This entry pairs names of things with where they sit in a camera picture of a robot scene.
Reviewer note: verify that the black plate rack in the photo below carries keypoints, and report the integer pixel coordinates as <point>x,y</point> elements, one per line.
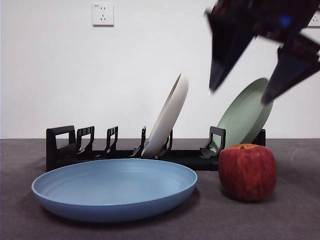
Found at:
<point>190,156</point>

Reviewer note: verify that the white wall socket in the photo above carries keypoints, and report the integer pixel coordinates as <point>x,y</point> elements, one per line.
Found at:
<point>103,15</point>
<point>315,23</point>

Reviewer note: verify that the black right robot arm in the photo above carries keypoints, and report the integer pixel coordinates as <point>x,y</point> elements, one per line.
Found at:
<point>272,15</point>

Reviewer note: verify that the green plate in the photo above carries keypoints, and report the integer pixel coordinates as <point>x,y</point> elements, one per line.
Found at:
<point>242,117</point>

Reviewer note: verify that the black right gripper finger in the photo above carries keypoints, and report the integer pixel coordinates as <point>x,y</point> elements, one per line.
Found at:
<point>290,67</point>
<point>225,47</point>

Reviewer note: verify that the red apple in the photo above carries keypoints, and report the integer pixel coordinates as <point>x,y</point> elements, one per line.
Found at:
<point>247,172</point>

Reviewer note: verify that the blue plate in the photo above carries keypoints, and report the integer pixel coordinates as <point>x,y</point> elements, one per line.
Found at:
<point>112,185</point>

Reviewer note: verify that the cream plate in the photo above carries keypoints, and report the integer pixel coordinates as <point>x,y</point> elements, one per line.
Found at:
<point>166,120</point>

